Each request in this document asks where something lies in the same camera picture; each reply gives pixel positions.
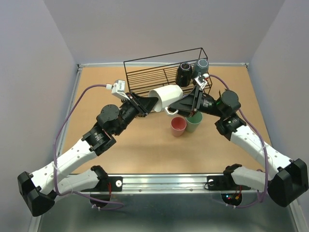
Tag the white mug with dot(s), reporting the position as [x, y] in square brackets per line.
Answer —
[166, 96]

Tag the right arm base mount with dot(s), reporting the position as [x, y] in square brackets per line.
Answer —
[222, 183]

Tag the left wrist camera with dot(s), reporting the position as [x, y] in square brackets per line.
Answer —
[117, 89]

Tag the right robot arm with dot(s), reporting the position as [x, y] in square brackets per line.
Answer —
[283, 179]

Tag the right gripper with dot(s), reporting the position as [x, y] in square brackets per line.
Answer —
[186, 105]

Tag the black mug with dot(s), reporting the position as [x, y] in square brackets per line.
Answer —
[183, 75]

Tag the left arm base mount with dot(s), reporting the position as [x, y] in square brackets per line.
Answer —
[110, 183]

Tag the black wire dish rack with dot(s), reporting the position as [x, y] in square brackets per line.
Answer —
[147, 73]

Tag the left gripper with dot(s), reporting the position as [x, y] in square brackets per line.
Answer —
[142, 105]

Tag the red cup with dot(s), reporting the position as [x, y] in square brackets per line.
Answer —
[178, 126]

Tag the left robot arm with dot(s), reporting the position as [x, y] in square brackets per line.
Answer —
[40, 188]

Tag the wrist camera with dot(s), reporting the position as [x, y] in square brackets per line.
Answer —
[201, 81]
[117, 89]

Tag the green cup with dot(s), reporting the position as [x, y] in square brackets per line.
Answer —
[193, 122]

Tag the blue-grey mug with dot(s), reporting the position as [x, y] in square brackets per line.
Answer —
[200, 67]

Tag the aluminium front rail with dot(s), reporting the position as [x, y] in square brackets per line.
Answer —
[164, 184]

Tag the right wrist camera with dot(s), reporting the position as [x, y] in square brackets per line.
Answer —
[201, 81]

